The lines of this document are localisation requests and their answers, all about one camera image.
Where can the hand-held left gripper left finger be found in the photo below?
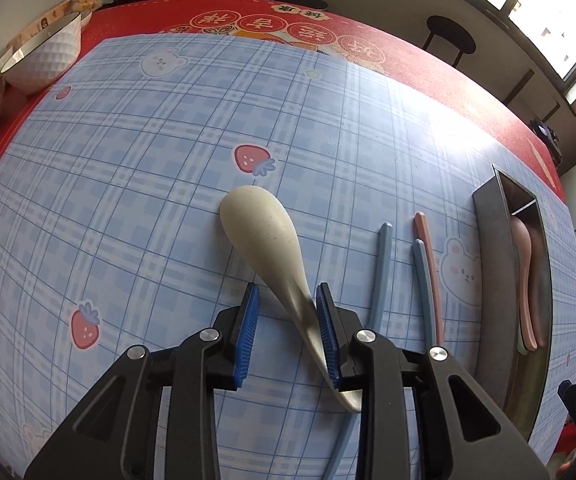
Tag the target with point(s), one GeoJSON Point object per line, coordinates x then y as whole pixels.
{"type": "Point", "coordinates": [248, 340]}

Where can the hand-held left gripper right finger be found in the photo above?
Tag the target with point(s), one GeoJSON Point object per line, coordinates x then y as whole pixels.
{"type": "Point", "coordinates": [329, 350]}

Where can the teal spoon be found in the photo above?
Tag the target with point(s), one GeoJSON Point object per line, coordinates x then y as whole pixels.
{"type": "Point", "coordinates": [521, 346]}

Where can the beige spoon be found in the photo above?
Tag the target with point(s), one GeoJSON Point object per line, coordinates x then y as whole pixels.
{"type": "Point", "coordinates": [258, 225]}

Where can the metal utensil box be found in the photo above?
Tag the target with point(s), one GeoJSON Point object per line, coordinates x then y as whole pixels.
{"type": "Point", "coordinates": [492, 285]}

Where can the pink spoon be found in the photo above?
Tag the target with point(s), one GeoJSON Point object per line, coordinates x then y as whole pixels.
{"type": "Point", "coordinates": [522, 250]}

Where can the blue chopstick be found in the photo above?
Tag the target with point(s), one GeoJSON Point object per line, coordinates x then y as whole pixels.
{"type": "Point", "coordinates": [381, 270]}
{"type": "Point", "coordinates": [423, 285]}

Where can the pink chopstick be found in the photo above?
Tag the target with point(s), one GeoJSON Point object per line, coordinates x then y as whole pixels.
{"type": "Point", "coordinates": [421, 225]}

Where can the blue plaid table mat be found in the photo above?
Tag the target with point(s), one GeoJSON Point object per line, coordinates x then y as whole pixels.
{"type": "Point", "coordinates": [118, 160]}

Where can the black device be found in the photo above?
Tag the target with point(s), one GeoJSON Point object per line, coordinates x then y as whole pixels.
{"type": "Point", "coordinates": [547, 140]}

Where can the red printed tablecloth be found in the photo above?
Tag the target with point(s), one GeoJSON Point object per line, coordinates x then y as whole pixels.
{"type": "Point", "coordinates": [417, 60]}

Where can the black stool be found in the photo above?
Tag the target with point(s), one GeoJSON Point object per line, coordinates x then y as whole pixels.
{"type": "Point", "coordinates": [298, 1]}
{"type": "Point", "coordinates": [450, 35]}

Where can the white dimpled bowl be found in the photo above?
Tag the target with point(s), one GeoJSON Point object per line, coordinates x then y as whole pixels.
{"type": "Point", "coordinates": [43, 70]}

